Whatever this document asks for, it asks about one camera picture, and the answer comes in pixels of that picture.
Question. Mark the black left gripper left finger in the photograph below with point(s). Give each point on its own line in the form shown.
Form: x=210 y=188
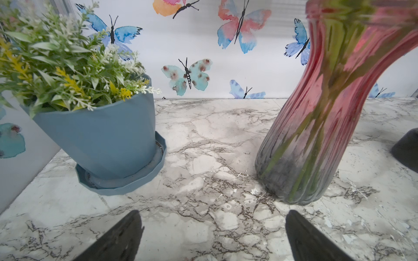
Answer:
x=120 y=243

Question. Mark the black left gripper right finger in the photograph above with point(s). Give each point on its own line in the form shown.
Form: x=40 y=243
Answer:
x=308 y=243

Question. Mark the black ribbed vase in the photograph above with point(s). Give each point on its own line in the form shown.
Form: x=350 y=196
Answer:
x=406 y=150

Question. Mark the pink ribbed glass vase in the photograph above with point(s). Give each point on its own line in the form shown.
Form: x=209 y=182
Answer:
x=352 y=44

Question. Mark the blue plant pot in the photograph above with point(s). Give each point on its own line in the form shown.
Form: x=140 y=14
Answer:
x=116 y=147

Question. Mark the green artificial bush plant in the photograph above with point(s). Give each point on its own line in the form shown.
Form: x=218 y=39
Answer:
x=64 y=63

